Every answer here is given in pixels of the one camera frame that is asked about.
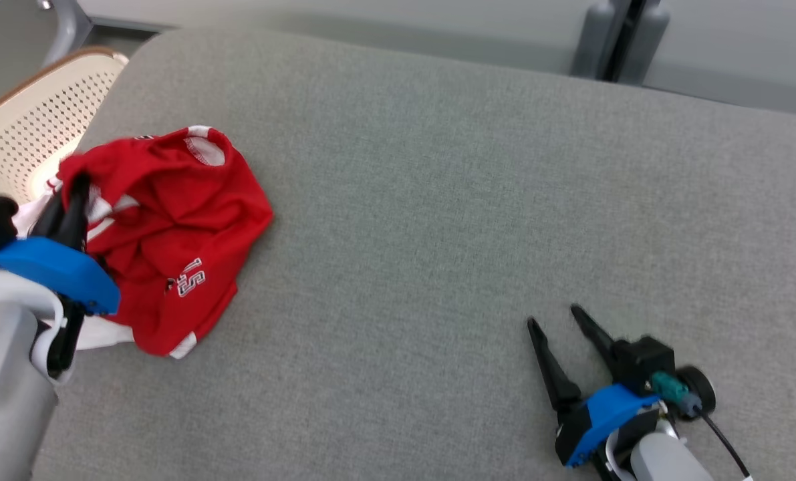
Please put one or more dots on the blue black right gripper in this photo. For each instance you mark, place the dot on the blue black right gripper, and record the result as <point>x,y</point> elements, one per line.
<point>608,411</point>

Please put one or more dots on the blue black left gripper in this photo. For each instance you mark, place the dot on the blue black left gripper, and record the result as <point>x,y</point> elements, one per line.
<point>50,264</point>

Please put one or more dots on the red and white shirt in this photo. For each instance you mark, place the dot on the red and white shirt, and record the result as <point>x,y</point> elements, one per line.
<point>190,214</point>

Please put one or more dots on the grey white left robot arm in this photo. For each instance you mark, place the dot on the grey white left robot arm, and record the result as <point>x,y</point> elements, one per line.
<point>3,401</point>

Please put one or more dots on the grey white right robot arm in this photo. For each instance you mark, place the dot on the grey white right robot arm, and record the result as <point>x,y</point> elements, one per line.
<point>665,464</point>

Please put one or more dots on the cream perforated laundry basket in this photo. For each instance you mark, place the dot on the cream perforated laundry basket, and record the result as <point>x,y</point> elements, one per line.
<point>30,133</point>

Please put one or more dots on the dark grey baseboard strip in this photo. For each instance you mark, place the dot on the dark grey baseboard strip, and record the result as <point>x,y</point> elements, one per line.
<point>130,25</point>

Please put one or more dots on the grey rounded post foot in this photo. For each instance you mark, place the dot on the grey rounded post foot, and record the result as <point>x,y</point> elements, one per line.
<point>588,40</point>
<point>655,47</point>

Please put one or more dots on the grey partition post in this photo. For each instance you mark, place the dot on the grey partition post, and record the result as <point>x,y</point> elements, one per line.
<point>628,33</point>

